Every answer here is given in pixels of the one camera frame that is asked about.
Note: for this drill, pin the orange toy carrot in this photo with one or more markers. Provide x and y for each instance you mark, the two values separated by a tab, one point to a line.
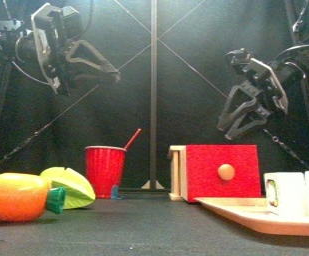
14	197

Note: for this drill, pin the red ribbed plastic cup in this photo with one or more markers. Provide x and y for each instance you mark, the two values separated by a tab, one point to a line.
104	173

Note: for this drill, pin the wooden box with red drawer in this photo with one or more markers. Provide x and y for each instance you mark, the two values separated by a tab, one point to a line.
224	173

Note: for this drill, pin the white mug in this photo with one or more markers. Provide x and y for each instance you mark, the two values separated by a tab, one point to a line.
288	193

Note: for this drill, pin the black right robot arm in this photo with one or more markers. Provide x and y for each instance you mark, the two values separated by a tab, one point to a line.
304	56

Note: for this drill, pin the vertical metal frame pole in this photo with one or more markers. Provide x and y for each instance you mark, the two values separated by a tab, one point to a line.
153	100

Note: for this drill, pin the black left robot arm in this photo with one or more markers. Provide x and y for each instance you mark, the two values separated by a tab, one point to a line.
1	36

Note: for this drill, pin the yellow-green toy fruit wedge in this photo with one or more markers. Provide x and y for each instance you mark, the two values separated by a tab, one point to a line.
75	186

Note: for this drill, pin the small blue toy piece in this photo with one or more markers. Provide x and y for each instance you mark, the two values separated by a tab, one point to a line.
116	193

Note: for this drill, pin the beige rectangular plate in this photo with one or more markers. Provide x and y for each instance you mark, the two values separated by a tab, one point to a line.
259	218

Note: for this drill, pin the red drinking straw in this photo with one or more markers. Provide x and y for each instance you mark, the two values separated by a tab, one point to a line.
133	138

